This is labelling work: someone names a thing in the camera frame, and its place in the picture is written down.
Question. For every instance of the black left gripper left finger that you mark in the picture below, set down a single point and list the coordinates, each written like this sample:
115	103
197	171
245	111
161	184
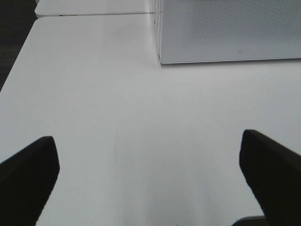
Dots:
26	181

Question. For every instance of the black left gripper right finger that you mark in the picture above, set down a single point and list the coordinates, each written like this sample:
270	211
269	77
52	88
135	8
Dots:
273	172

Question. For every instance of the white microwave door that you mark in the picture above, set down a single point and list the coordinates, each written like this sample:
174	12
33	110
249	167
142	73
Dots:
228	30

